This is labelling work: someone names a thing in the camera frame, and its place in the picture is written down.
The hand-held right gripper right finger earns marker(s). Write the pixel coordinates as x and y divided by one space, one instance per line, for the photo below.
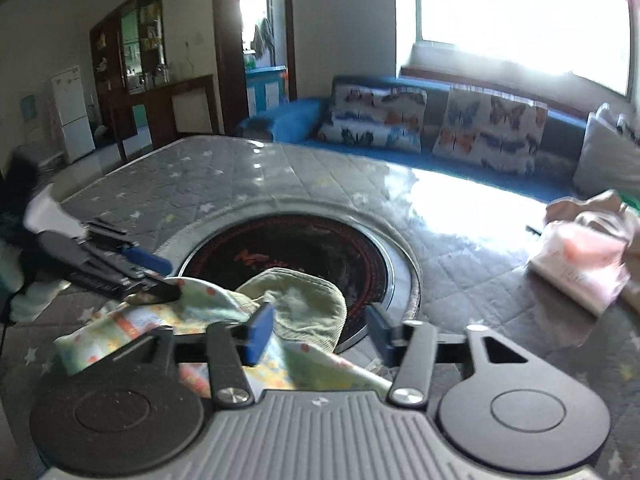
381 337

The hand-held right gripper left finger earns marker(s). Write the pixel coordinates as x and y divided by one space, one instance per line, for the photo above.
260 335

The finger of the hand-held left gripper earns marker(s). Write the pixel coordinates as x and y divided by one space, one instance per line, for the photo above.
147 261
150 294

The green printed child garment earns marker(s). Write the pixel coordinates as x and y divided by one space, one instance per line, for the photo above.
300 295

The white refrigerator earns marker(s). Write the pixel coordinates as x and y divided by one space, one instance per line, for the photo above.
72 115

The grey quilted star table cover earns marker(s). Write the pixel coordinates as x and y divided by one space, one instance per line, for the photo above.
450 250

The dark wooden counter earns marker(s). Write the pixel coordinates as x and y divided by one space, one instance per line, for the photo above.
190 105

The dark wooden display cabinet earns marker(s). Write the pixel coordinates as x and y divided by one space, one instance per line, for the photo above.
107 60

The blue sofa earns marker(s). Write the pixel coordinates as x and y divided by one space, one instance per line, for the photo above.
290 120

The blue cabinet behind doorway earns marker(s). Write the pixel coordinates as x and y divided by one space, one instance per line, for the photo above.
262 90

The pink folded garment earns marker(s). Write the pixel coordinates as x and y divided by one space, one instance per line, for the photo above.
580 260

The butterfly print cushion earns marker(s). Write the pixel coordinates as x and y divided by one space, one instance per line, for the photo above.
490 130
375 117

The beige garment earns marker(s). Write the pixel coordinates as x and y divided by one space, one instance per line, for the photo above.
595 207

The grey pillow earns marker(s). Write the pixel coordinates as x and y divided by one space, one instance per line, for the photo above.
600 160

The green round object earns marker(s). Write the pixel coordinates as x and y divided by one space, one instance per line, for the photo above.
632 202

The bright window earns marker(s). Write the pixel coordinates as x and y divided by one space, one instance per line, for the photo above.
510 5

